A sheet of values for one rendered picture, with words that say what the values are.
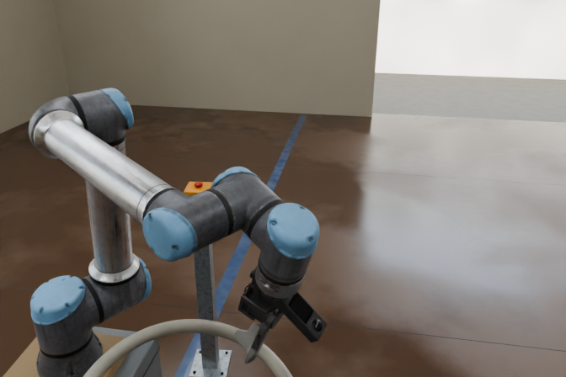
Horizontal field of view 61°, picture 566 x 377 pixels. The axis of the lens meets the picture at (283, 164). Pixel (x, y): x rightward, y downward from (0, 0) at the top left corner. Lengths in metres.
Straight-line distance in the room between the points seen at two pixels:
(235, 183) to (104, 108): 0.52
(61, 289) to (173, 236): 0.84
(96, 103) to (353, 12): 5.90
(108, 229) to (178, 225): 0.70
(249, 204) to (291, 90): 6.40
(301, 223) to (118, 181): 0.35
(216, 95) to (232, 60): 0.61
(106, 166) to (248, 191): 0.28
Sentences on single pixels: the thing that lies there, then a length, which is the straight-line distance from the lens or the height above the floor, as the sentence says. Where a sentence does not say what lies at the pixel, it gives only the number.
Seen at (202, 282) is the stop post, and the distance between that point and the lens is 2.51.
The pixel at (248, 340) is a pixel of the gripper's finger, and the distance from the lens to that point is 1.04.
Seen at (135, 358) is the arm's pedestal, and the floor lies 0.85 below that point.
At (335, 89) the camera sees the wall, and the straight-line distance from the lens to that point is 7.15.
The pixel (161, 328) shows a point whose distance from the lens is 1.16.
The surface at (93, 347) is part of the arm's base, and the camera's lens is 1.69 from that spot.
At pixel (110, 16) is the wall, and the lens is 7.93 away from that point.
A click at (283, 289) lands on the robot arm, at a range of 0.89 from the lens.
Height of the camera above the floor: 2.03
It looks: 22 degrees down
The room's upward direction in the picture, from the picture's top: straight up
